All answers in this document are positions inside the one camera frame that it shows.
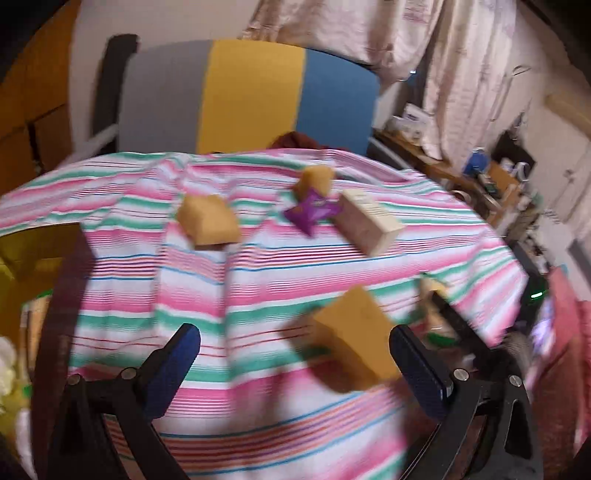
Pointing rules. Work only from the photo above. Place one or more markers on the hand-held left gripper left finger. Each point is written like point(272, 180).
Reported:
point(173, 364)

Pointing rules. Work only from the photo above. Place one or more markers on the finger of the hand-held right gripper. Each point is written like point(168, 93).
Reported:
point(461, 330)

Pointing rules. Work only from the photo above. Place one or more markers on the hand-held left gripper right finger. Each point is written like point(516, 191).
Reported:
point(418, 369)

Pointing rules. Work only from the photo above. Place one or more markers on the yellow green cracker packet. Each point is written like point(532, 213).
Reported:
point(431, 286)

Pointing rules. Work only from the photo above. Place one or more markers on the large brown bread piece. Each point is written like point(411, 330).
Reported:
point(355, 337)

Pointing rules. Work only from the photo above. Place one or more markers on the pale green sponge block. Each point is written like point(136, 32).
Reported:
point(16, 397)

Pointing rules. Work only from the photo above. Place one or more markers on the pink green striped tablecloth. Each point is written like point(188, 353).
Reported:
point(138, 286)

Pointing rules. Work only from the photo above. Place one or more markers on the beige rectangular box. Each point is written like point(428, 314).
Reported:
point(367, 221)

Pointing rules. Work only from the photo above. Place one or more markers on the blue jar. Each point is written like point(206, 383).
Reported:
point(475, 161)

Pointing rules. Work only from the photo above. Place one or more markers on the black panel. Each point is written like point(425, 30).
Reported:
point(510, 147)

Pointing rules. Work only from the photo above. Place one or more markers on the wooden side table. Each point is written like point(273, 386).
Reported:
point(425, 161)

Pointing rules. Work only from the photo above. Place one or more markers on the purple snack packet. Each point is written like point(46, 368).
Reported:
point(310, 211)

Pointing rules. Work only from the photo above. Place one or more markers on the small brown bread piece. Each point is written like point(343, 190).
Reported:
point(316, 180)

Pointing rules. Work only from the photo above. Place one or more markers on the cream patterned curtain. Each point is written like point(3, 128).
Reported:
point(471, 69)

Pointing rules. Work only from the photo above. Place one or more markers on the dark red garment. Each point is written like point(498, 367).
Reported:
point(304, 141)

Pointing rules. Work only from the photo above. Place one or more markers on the grey yellow blue chair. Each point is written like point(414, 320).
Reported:
point(249, 92)

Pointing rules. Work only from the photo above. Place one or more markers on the orange wooden wardrobe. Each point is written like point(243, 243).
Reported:
point(32, 115)

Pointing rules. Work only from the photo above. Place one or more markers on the pale pink patterned curtain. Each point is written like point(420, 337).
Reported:
point(346, 32)

